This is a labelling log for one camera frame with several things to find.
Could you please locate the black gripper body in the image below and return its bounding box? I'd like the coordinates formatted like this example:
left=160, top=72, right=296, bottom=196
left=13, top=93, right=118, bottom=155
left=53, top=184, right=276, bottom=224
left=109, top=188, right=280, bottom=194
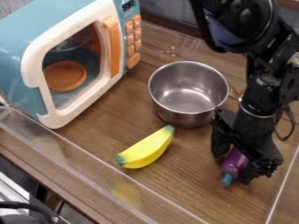
left=211, top=105, right=284, bottom=177

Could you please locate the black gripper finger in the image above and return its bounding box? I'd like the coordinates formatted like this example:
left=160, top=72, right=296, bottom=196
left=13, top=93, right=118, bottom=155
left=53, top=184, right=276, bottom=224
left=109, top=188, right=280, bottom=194
left=237, top=159, right=267, bottom=185
left=211, top=129, right=231, bottom=158

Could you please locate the purple toy eggplant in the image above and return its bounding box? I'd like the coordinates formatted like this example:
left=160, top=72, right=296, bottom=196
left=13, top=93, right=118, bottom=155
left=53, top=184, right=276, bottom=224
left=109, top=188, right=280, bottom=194
left=221, top=147, right=248, bottom=186

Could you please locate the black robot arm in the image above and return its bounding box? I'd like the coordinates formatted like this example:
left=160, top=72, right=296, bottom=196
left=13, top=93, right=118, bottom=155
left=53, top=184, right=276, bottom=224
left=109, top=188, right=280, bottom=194
left=189, top=0, right=299, bottom=186

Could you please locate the silver metal pot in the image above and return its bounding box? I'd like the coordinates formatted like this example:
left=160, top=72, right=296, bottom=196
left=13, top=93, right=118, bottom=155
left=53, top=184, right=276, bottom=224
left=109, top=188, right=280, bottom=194
left=148, top=61, right=229, bottom=128

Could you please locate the yellow toy banana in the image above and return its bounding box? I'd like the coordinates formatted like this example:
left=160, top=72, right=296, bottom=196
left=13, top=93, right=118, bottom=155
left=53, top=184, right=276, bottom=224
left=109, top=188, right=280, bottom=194
left=114, top=125, right=175, bottom=169

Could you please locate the clear acrylic barrier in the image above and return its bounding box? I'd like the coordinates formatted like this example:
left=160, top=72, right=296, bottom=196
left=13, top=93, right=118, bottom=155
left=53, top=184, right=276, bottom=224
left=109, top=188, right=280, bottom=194
left=0, top=106, right=208, bottom=224

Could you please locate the orange microwave turntable plate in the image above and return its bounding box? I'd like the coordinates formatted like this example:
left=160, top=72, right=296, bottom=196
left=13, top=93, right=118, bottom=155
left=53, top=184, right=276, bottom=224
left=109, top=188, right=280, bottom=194
left=42, top=60, right=88, bottom=93

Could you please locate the blue toy microwave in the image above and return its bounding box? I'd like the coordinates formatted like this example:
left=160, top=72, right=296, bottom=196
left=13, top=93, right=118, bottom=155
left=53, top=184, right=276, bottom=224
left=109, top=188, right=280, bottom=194
left=0, top=0, right=141, bottom=129

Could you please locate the black cable bottom left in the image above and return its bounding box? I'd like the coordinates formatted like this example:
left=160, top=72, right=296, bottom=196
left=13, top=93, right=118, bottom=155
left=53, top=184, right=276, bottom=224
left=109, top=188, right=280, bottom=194
left=0, top=200, right=56, bottom=224

